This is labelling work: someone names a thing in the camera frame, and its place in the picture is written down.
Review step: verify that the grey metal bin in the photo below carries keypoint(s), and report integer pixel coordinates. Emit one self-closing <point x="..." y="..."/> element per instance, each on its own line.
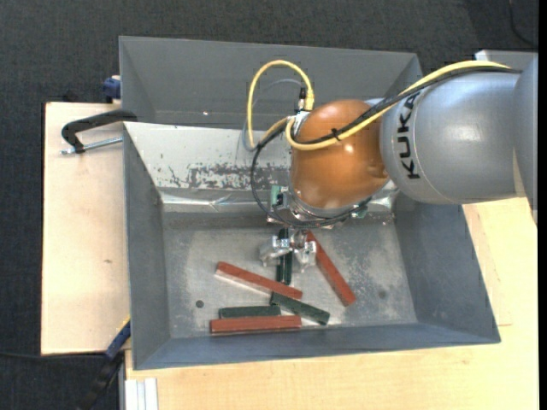
<point x="192" y="237"/>

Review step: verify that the red-brown flat block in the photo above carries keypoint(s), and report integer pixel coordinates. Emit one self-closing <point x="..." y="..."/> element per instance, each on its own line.
<point x="256" y="324"/>
<point x="256" y="279"/>
<point x="335" y="276"/>

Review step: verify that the dark green block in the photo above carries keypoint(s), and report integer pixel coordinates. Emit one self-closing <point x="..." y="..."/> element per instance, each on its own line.
<point x="301" y="308"/>
<point x="250" y="312"/>
<point x="289" y="269"/>

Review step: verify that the pale wood flat board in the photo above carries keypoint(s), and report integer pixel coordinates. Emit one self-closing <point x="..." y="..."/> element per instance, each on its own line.
<point x="81" y="237"/>

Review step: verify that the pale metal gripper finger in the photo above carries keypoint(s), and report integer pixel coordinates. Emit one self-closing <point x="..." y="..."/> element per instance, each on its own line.
<point x="307" y="254"/>
<point x="273" y="252"/>

